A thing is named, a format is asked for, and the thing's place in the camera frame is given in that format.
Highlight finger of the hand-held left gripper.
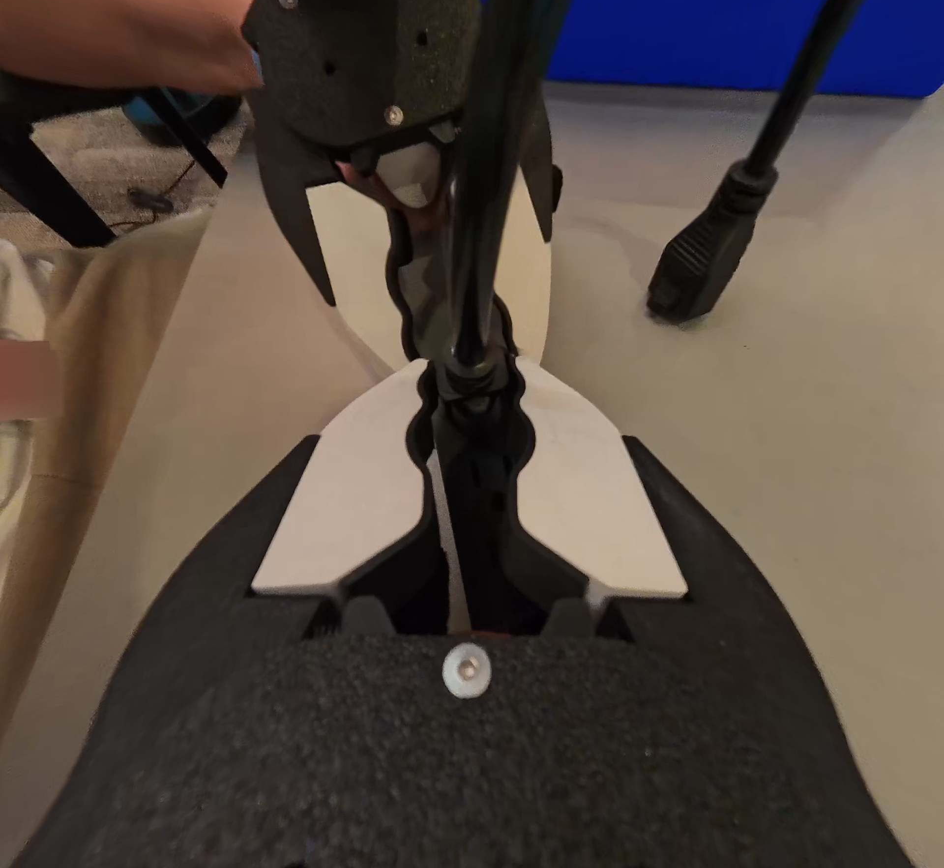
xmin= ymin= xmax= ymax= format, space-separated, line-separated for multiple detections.
xmin=304 ymin=160 xmax=443 ymax=375
xmin=501 ymin=164 xmax=554 ymax=371

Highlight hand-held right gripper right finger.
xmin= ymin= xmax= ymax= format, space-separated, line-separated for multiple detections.
xmin=505 ymin=355 xmax=690 ymax=637

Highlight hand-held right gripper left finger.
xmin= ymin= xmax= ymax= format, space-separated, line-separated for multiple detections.
xmin=251 ymin=359 xmax=451 ymax=637

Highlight black extension cord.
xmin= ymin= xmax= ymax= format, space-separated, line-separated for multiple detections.
xmin=435 ymin=0 xmax=910 ymax=415

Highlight black power strip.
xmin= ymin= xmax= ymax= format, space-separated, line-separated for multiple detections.
xmin=431 ymin=396 xmax=521 ymax=633

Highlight person's left forearm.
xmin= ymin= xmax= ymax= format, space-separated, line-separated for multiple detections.
xmin=0 ymin=0 xmax=265 ymax=93

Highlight blue round stool base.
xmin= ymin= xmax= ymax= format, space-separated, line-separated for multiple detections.
xmin=124 ymin=88 xmax=248 ymax=146

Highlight person's beige pants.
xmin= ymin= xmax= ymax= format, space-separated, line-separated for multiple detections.
xmin=0 ymin=208 xmax=211 ymax=744

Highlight thin dark cable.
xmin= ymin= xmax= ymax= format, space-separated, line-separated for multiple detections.
xmin=111 ymin=156 xmax=204 ymax=231

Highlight black metal frame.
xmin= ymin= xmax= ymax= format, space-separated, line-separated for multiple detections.
xmin=0 ymin=68 xmax=228 ymax=250

